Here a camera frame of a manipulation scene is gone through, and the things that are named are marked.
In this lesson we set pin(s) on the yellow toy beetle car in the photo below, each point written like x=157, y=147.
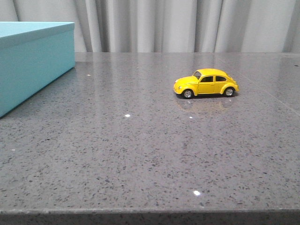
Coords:
x=206, y=81

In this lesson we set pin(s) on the light blue storage box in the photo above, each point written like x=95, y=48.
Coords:
x=32, y=55

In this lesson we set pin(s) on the white pleated curtain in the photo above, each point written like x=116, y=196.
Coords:
x=173, y=26

